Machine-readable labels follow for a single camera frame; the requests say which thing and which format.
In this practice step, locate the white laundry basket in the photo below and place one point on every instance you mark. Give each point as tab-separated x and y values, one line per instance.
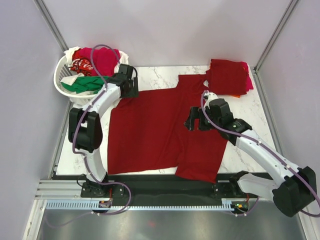
61	71

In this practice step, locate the green shirt in basket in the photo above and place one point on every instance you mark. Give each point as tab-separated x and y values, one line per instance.
81	84

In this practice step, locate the folded orange shirt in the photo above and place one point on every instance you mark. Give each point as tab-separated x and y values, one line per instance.
237	95

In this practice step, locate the folded dark red shirt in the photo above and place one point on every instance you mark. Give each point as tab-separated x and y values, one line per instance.
226	77

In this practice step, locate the dark red t shirt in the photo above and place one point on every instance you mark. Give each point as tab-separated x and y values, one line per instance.
148	133

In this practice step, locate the right aluminium frame post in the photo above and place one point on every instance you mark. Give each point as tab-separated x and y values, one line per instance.
276	33

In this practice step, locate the aluminium rail bars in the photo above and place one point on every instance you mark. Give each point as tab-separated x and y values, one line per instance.
58	190

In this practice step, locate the folded pink shirt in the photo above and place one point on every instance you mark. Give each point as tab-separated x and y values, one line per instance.
249	84

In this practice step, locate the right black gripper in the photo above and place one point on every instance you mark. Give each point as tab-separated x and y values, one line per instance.
195	112

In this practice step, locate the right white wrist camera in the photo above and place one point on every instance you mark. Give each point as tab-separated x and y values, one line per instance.
209	96

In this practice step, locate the right aluminium table rail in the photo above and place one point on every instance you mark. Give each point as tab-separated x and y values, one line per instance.
267	111

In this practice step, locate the red printed shirt in basket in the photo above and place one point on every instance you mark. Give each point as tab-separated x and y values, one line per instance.
80	64

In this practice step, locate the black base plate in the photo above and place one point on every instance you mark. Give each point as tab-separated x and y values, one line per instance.
162	190

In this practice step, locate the left aluminium frame post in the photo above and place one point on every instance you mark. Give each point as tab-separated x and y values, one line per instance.
45	12

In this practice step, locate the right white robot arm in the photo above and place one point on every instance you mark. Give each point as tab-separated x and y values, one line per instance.
291	188

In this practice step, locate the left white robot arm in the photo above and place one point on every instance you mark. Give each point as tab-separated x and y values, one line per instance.
84	127

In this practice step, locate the aluminium frame post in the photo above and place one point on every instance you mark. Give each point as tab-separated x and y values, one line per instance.
45	12
276	33

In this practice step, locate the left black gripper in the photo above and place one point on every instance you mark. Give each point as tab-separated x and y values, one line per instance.
133	91

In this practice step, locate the slotted cable duct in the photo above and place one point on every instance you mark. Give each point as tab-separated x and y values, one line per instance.
97	205

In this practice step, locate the white shirt in basket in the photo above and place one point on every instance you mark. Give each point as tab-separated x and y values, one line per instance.
124	59

